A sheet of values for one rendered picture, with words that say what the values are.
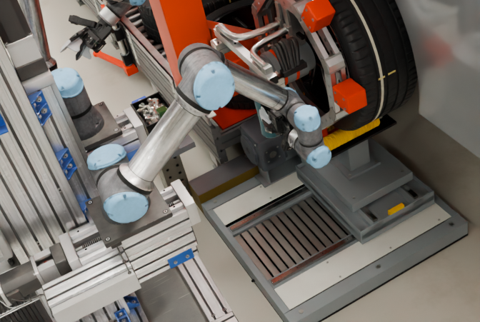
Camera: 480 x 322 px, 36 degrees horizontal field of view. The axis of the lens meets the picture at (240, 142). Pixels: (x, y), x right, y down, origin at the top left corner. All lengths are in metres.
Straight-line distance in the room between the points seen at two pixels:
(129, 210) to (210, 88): 0.42
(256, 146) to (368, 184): 0.49
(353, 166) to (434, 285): 0.57
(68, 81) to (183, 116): 0.70
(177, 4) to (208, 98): 0.95
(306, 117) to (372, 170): 0.98
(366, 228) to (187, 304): 0.76
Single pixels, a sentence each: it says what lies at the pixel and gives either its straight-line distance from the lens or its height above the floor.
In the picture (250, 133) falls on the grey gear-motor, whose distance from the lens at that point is 3.13.
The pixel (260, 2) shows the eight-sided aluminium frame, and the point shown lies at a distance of 2.76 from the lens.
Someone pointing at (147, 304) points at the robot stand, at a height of 0.21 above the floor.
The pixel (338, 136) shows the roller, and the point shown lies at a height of 0.53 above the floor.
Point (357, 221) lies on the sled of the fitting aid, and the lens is 3.04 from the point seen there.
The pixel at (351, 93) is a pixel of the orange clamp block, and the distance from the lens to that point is 2.45.
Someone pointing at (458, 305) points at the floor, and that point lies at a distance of 2.95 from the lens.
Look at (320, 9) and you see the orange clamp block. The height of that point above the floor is 1.14.
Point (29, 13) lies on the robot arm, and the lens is 2.62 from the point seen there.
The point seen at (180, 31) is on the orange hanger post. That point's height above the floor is 0.92.
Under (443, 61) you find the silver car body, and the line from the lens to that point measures 2.29.
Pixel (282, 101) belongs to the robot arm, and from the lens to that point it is 2.27.
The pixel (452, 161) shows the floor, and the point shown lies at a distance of 3.48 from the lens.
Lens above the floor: 2.37
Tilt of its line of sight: 39 degrees down
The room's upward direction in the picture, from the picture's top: 15 degrees counter-clockwise
